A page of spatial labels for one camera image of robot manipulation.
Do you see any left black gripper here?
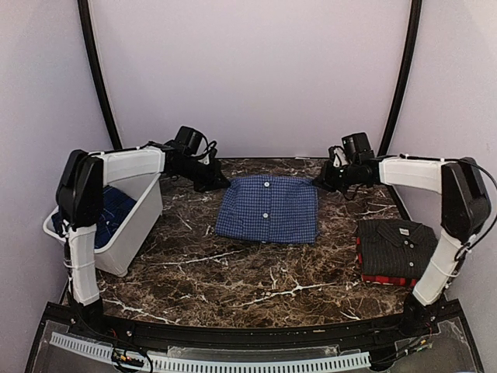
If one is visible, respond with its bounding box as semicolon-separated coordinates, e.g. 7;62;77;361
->
175;156;231;193

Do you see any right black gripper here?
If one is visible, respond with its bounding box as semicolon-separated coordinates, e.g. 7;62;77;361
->
312;160;360;195

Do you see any blue checked long sleeve shirt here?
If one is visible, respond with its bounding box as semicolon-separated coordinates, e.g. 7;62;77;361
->
215;175;318;244

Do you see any black striped shirt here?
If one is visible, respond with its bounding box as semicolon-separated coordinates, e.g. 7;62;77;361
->
356;219;437;280

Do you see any red plaid shirt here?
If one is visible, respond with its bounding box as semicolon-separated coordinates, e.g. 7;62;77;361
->
356;237;419;288

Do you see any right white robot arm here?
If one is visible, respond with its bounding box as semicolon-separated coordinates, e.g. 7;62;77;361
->
312;155;496;306

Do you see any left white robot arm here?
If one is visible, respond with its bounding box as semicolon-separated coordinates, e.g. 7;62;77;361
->
56;145;230;307

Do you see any dark blue plaid shirt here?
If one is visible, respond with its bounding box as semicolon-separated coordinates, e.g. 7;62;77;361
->
50;186;137;249

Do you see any white plastic bin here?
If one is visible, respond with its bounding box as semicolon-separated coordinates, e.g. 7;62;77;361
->
43;175;163;277

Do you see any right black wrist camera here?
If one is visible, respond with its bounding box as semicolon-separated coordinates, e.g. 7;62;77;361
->
328;132;374;166

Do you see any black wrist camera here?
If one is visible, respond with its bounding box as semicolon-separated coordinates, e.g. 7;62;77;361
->
170;126;217;165
328;132;374;166

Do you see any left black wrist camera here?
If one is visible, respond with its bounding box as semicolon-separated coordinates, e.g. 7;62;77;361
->
170;126;217;165

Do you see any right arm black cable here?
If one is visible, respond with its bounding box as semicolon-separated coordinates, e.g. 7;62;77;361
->
454;159;497;261

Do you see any right black frame post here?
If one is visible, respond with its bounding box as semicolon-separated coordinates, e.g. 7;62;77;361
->
374;0;424;156

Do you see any black frame post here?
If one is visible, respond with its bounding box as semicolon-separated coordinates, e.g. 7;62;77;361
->
76;0;123;150
374;0;424;156

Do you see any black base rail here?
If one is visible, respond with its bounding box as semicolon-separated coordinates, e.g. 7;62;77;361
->
26;301;484;372

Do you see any white slotted cable duct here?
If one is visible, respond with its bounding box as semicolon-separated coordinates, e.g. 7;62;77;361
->
49;332;371;372

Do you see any left black frame post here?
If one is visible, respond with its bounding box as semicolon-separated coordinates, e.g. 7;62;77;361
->
76;0;123;150

